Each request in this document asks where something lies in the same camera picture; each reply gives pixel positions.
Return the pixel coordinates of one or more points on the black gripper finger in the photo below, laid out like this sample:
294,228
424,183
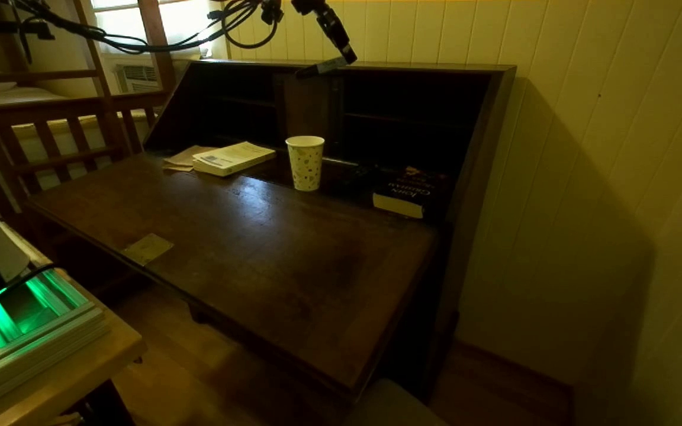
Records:
332,28

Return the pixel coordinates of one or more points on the dark marker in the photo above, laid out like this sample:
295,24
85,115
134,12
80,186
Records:
320,67

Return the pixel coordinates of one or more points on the dotted paper cup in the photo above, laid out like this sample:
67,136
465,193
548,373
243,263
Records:
305,165

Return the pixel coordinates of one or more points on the window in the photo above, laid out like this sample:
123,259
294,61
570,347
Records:
187,21

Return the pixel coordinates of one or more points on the white paperback book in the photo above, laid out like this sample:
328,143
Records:
233,158

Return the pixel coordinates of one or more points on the dark hardcover book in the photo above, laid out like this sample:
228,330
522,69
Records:
407,190

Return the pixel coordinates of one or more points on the tan paper envelope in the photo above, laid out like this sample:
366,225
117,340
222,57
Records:
183,158

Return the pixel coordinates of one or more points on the window air conditioner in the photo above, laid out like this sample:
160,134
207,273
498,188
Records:
138,77

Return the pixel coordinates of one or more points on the dark wooden secretary desk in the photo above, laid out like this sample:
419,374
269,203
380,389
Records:
270,260

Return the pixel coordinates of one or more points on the small tan paper card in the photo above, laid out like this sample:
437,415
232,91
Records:
147,248

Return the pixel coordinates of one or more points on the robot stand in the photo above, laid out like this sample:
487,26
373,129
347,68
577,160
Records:
80,367

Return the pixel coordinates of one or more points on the wooden bed frame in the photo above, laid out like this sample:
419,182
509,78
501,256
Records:
74,112

